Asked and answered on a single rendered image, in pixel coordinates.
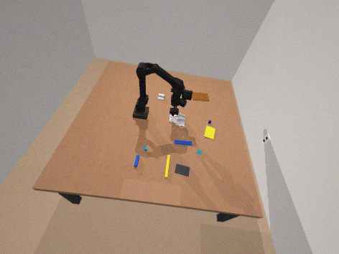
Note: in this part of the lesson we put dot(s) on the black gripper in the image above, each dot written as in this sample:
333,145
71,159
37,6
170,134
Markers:
175,110

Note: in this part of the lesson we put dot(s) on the orange flat plate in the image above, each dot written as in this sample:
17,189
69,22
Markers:
200,96

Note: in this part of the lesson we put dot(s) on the yellow square plate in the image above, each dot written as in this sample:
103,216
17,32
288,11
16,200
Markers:
209,132

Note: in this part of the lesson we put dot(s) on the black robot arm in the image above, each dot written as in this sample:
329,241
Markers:
178,88

